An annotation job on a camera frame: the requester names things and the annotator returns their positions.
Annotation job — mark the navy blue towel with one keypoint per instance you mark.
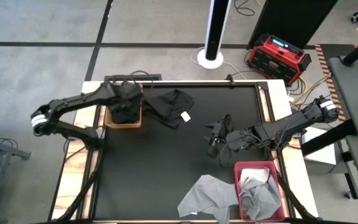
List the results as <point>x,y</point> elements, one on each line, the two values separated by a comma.
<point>117,109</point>

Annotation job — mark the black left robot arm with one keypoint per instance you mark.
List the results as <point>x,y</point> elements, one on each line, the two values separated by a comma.
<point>73,99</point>

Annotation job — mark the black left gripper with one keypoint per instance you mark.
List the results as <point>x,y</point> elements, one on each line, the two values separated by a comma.
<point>129,91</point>

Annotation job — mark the grey metal stand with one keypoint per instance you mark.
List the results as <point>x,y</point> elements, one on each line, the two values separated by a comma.
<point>14,151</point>

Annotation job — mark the black caster wheel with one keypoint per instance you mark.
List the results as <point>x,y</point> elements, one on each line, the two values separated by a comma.
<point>356,17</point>

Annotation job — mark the black diagonal beam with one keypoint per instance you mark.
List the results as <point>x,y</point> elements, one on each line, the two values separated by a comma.
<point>328,138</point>

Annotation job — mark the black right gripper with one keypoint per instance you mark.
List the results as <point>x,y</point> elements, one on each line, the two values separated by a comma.
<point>225,129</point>

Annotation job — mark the black metal table frame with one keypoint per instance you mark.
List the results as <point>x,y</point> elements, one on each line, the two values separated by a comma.
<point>296,199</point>

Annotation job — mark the black clamp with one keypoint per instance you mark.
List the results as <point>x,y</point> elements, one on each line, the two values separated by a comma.
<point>230,79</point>

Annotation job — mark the light grey towel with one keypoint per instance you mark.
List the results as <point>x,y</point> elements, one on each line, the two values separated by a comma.
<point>259,202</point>

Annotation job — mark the orange black striped floor strip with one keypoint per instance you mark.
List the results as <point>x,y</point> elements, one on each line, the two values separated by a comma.
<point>324,63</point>

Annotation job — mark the white black pole stand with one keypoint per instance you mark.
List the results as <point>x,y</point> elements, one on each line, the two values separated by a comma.
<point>216,31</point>

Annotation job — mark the red black power station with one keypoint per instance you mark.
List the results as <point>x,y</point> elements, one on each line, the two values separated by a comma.
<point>275,67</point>

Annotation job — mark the black flat floor bar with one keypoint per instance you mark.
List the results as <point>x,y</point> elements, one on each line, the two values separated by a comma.
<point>154,77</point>

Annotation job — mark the white box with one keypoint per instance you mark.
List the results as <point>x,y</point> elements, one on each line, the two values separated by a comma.
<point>322,149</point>

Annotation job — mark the black partition panel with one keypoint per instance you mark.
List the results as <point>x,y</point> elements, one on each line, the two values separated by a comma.
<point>291,21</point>

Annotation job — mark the wooden bin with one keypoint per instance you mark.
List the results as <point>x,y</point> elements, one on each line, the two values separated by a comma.
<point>123,125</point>

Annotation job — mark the pink plastic basket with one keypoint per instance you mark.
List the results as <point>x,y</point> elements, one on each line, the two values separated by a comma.
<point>253,164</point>

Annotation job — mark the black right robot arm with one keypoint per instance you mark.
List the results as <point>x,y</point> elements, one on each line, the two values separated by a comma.
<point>284,127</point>

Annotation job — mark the black table mat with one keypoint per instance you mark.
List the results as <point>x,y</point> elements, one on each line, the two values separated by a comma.
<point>160,180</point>

